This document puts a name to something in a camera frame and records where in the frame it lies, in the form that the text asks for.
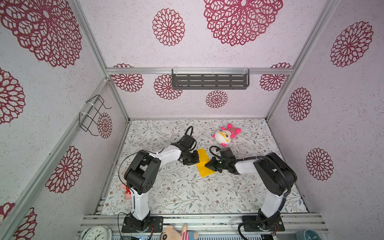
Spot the teal round clock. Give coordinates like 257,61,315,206
296,230,322,240

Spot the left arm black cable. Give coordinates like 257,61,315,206
117,125,198,235

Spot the yellow square paper sheet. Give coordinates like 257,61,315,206
197,149,216,178

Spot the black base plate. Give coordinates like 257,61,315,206
242,215,285,232
122,214,164,233

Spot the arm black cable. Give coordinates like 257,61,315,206
209,145,293,240
117,125,198,235

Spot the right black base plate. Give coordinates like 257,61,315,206
242,215,285,232

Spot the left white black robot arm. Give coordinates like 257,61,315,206
124,145,199,221

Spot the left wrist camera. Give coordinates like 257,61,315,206
172,135,197,151

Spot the black wire wall rack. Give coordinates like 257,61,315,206
78,95,113,139

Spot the white analog alarm clock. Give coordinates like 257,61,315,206
80,226,113,240

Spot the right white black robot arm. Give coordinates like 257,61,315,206
198,152,297,220

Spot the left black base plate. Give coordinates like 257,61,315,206
122,214,164,233

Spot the dark grey wall shelf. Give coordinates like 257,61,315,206
171,69,250,90

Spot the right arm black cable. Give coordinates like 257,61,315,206
209,145,293,240

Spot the pink white plush toy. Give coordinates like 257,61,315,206
213,124,242,148

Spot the pig plush striped shirt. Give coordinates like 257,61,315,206
160,225,199,240

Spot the pink doll red dotted dress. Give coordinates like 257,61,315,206
120,184,132,200

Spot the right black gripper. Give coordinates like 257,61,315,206
204,157,228,173

